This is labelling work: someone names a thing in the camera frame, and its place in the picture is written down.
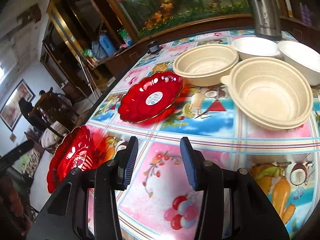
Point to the white bowl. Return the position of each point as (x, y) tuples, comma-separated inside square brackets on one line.
[(248, 47), (303, 58)]

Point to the beige bowl far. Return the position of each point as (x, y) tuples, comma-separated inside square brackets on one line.
[(204, 65)]

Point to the red glass plate table edge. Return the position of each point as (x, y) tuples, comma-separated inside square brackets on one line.
[(75, 151)]

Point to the flower landscape picture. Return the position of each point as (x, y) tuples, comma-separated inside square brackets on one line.
[(147, 17)]

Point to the beige bowl near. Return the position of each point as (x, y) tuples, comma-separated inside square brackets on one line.
[(271, 93)]

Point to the beige bowl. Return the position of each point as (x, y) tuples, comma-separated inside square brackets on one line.
[(204, 65), (271, 93)]

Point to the wooden shelf cabinet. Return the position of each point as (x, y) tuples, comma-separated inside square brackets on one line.
[(73, 43)]

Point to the red glass plate with sticker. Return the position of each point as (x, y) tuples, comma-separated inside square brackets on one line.
[(151, 97)]

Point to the small black object on table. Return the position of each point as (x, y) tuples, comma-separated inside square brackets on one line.
[(153, 47)]

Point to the person in dark clothes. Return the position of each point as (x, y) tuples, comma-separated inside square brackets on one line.
[(25, 108)]

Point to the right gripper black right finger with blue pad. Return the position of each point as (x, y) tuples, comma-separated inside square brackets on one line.
[(252, 214)]

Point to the wooden chair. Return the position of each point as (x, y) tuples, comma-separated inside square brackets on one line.
[(56, 109)]

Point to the stainless steel kettle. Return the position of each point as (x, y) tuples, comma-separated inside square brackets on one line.
[(266, 17)]

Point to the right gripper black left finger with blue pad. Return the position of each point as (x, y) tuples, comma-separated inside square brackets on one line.
[(84, 205)]

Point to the framed wall painting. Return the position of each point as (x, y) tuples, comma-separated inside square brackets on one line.
[(10, 112)]

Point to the colourful fruit tablecloth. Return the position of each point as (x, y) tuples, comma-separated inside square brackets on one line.
[(159, 202)]

